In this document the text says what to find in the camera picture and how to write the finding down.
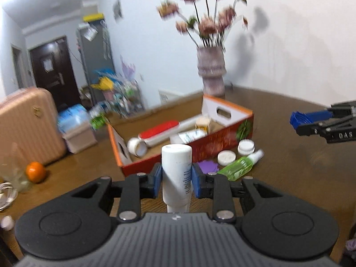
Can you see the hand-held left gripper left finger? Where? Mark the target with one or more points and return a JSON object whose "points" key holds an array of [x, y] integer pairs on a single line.
{"points": [[158, 179]]}

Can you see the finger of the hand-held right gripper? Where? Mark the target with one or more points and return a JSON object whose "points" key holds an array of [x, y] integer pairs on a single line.
{"points": [[306, 116], [311, 129]]}

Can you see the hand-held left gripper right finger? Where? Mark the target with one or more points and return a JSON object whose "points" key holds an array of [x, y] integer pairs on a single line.
{"points": [[196, 180]]}

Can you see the purple scalloped lid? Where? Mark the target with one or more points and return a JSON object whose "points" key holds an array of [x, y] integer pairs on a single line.
{"points": [[208, 167]]}

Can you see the white plastic bottle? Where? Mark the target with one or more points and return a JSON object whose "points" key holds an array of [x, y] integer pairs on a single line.
{"points": [[176, 167]]}

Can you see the green spray bottle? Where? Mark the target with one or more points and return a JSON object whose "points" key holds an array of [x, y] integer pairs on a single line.
{"points": [[236, 168]]}

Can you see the white tape roll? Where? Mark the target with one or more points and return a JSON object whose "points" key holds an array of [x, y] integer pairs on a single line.
{"points": [[133, 144]]}

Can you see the white tube green label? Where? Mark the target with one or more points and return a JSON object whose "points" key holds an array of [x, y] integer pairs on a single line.
{"points": [[189, 136]]}

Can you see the white red lint brush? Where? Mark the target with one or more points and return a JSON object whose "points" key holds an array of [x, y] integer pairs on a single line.
{"points": [[158, 133]]}

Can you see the red printed cardboard box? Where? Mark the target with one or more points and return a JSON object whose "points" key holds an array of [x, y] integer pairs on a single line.
{"points": [[219, 139]]}

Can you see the small beige jar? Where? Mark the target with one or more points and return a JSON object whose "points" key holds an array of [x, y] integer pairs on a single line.
{"points": [[203, 122]]}

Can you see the ridged white lid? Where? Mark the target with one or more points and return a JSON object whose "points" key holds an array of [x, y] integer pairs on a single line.
{"points": [[246, 146]]}

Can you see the green printed bag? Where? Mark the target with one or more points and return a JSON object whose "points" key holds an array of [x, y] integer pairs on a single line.
{"points": [[97, 119]]}

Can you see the toiletry bottles rack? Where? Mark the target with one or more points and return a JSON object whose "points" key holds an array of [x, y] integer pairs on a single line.
{"points": [[128, 97]]}

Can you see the small white storage box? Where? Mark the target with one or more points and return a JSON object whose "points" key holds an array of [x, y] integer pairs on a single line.
{"points": [[79, 140]]}

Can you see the pink bucket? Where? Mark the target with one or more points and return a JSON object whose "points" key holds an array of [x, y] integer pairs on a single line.
{"points": [[108, 96]]}

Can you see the pink textured vase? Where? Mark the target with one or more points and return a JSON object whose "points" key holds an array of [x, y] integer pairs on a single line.
{"points": [[211, 72]]}

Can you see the blue tissue pack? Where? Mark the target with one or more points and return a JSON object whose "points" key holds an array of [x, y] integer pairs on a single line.
{"points": [[71, 116]]}

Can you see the yellow watering can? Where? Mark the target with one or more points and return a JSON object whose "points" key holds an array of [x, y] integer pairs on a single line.
{"points": [[105, 84]]}

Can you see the blue plastic rack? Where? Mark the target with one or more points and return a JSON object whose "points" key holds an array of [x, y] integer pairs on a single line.
{"points": [[104, 73]]}

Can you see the orange fruit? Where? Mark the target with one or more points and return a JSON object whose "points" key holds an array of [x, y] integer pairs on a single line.
{"points": [[36, 172]]}

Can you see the dried pink rose bouquet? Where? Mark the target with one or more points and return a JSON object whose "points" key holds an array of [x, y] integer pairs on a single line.
{"points": [[207, 26]]}

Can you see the dark brown entrance door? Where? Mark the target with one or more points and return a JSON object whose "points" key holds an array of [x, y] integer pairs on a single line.
{"points": [[55, 89]]}

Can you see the grey cabinet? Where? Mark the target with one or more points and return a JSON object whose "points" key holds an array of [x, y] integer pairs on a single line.
{"points": [[94, 55]]}

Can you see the pink ribbed suitcase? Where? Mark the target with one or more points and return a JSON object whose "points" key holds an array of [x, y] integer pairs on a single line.
{"points": [[27, 128]]}

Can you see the clear glass cup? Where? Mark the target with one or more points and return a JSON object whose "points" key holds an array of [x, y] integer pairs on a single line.
{"points": [[14, 172]]}

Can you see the small white cap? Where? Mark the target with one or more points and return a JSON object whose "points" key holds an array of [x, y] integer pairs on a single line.
{"points": [[7, 223]]}

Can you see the white paper notice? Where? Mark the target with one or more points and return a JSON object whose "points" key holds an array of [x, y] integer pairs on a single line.
{"points": [[47, 64]]}

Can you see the clear plastic bag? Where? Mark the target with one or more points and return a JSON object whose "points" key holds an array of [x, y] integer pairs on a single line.
{"points": [[90, 32]]}

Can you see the yellow box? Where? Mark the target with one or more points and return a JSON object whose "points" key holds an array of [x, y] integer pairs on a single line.
{"points": [[93, 17]]}

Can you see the dark side door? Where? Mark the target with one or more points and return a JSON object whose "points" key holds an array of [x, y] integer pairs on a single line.
{"points": [[18, 66]]}

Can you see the purple wall sticker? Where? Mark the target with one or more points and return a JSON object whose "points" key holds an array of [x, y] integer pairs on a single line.
{"points": [[128, 68]]}

